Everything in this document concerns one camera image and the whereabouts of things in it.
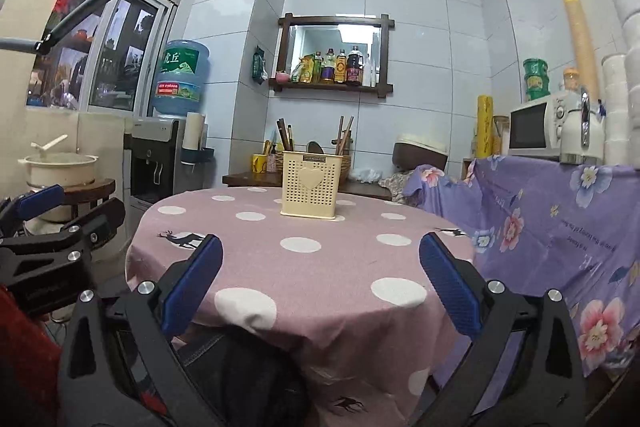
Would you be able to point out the yellow bottle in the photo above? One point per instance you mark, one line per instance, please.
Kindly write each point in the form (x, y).
(318, 69)

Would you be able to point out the orange lid jar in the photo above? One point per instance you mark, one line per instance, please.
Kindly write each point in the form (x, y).
(571, 79)

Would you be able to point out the dark wooden side table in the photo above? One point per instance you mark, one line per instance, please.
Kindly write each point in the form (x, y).
(250, 179)

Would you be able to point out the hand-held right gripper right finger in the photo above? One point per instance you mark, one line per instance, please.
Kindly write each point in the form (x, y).
(450, 287)

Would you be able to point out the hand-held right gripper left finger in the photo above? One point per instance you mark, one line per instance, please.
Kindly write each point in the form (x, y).
(197, 277)

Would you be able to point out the pink polka dot tablecloth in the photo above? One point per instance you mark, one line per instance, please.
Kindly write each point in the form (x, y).
(325, 272)

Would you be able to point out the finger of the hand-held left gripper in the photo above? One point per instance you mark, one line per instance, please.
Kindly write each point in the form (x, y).
(40, 201)
(100, 222)

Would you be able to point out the beige plastic utensil holder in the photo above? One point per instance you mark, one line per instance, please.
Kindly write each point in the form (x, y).
(312, 192)

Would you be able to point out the white plastic bag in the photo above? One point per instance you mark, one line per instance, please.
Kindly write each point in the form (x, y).
(370, 176)

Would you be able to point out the yellow mug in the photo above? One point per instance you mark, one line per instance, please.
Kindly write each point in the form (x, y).
(259, 163)

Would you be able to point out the amber bottle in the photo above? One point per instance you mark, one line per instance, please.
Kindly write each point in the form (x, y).
(341, 69)

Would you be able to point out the stack of white paper rolls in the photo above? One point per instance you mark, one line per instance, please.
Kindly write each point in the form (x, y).
(617, 57)

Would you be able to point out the blue water bottle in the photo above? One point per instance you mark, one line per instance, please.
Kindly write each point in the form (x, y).
(180, 77)

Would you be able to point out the tall stack of paper cups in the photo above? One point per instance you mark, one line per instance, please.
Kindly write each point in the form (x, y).
(580, 37)

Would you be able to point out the green jar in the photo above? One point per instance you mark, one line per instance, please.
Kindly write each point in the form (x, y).
(537, 89)
(536, 68)

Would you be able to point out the purple label bottle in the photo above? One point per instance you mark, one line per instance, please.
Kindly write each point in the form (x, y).
(329, 69)

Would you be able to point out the person's left forearm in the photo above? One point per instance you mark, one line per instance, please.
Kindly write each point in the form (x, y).
(25, 357)

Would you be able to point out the beige floral cloth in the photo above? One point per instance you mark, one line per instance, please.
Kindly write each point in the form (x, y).
(397, 187)

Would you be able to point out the yellow snack bag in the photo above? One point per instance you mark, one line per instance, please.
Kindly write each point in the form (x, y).
(301, 72)

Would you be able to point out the wall paper cup dispenser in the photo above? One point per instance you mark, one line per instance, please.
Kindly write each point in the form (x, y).
(195, 132)

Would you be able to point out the wood framed wall shelf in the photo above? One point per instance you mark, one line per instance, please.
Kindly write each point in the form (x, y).
(385, 57)

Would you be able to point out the purple floral cloth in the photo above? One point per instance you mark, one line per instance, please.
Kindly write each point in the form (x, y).
(550, 217)

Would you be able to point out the cream cooking pot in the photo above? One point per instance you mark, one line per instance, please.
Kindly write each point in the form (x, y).
(60, 172)

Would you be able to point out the yellow roll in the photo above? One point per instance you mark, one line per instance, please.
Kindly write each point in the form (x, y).
(485, 127)

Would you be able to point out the green wall packet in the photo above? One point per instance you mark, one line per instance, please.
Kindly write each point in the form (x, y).
(259, 64)

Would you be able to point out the white bottle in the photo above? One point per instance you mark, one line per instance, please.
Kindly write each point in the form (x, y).
(369, 74)

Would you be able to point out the brown rice cooker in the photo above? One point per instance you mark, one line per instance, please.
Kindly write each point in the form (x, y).
(420, 154)

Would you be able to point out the dark wooden stool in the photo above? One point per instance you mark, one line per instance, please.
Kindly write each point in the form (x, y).
(97, 189)

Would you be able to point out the dark sauce bottle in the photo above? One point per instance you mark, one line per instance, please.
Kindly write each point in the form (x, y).
(354, 69)

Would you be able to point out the patterned cup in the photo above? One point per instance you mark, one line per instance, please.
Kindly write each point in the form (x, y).
(274, 163)

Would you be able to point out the pink bowl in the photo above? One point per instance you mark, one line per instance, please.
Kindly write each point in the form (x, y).
(282, 77)

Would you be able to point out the grey water dispenser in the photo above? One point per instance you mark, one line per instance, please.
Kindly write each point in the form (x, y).
(150, 167)

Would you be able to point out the white plastic spoon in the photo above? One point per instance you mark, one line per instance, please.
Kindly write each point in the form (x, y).
(47, 143)

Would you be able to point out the white microwave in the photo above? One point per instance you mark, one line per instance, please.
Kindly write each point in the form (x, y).
(530, 127)

